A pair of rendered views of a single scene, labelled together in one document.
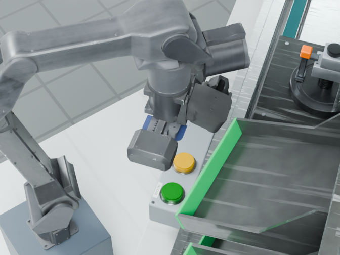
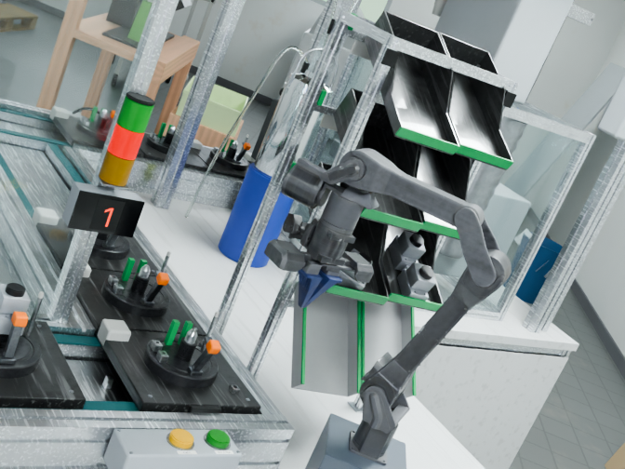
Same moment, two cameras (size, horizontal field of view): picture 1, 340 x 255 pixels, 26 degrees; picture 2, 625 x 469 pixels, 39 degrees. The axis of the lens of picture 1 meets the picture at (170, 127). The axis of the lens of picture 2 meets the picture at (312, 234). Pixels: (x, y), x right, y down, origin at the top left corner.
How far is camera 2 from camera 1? 198 cm
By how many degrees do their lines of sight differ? 104
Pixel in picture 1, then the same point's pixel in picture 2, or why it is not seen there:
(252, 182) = (418, 127)
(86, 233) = (346, 427)
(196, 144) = (150, 438)
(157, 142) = (355, 256)
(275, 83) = (19, 388)
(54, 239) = not seen: hidden behind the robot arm
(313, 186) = (407, 104)
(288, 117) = (58, 374)
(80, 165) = not seen: outside the picture
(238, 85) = (42, 422)
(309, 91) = (20, 353)
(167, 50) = not seen: hidden behind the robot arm
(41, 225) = (403, 401)
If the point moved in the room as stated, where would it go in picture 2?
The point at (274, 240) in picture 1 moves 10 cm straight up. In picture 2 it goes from (444, 110) to (466, 60)
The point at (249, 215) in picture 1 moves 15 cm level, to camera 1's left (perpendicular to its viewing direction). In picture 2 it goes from (432, 127) to (498, 162)
